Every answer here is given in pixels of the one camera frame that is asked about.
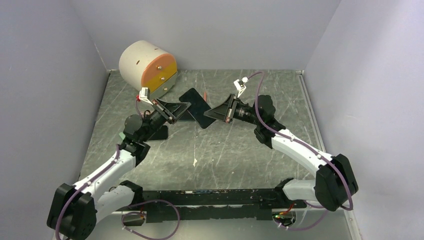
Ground aluminium frame rail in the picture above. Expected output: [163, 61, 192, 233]
[52, 187, 362, 240]

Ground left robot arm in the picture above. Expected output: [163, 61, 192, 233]
[46, 99, 192, 240]

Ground black screen white phone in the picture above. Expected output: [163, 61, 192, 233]
[178, 110, 195, 121]

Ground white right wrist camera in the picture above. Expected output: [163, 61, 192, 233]
[233, 76, 249, 99]

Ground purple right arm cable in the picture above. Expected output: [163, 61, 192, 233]
[246, 71, 355, 232]

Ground white round drawer cabinet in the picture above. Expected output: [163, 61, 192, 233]
[118, 40, 178, 99]

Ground black base crossbar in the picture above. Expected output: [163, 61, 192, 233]
[142, 188, 306, 223]

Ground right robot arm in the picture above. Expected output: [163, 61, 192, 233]
[204, 94, 359, 212]

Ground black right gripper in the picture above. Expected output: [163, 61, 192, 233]
[204, 93, 262, 126]

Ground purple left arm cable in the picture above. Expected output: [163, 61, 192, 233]
[54, 96, 181, 240]

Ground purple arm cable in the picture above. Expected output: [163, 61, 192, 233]
[54, 96, 181, 240]
[246, 71, 355, 232]

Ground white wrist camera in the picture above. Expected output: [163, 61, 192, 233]
[136, 87, 153, 105]
[233, 76, 249, 99]

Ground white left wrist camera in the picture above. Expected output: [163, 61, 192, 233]
[136, 87, 153, 105]

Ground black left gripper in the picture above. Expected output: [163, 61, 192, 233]
[140, 97, 191, 142]

